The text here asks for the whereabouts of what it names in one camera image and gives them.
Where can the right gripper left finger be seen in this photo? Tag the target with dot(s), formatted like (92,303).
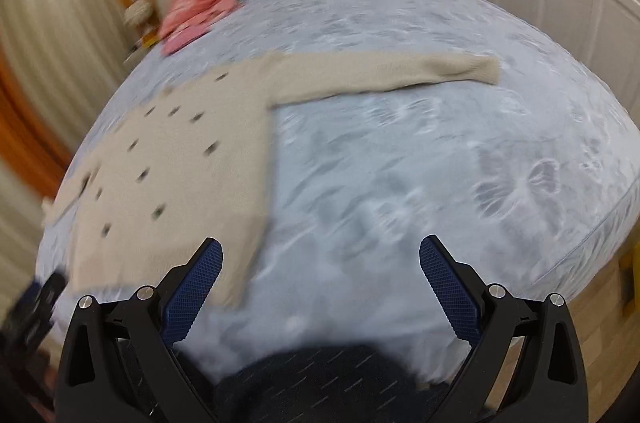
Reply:
(118,364)

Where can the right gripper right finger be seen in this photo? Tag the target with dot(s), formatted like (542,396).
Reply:
(549,380)

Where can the beige knit sweater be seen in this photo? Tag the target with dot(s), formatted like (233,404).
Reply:
(193,163)

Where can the pink clothes pile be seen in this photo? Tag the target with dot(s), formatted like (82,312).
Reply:
(188,20)

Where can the dark sparkly garment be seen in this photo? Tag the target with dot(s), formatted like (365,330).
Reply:
(354,383)

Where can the orange curtain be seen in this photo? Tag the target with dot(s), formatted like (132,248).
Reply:
(30,149)

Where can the grey butterfly bedspread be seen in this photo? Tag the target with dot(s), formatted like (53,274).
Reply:
(533,181)

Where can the cream curtain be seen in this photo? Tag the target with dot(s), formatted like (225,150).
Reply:
(68,57)

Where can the left bedside table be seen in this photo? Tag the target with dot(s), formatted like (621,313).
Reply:
(140,49)

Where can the white feather lamp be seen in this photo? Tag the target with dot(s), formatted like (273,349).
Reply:
(138,13)

